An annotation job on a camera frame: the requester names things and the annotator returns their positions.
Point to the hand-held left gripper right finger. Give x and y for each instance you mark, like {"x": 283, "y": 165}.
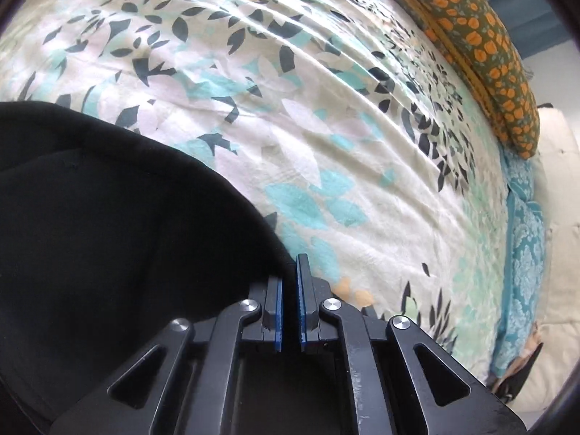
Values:
{"x": 301, "y": 308}

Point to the orange floral pillow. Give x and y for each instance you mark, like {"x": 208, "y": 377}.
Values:
{"x": 471, "y": 31}

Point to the blue damask pillow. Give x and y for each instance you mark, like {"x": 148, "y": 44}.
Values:
{"x": 525, "y": 258}

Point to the leaf print bedsheet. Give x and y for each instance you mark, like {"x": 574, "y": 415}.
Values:
{"x": 294, "y": 122}

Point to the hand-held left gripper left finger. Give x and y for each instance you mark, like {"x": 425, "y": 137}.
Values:
{"x": 274, "y": 315}

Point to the blue curtain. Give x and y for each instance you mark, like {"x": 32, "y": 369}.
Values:
{"x": 521, "y": 4}

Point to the black pants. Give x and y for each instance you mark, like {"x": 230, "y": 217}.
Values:
{"x": 113, "y": 235}

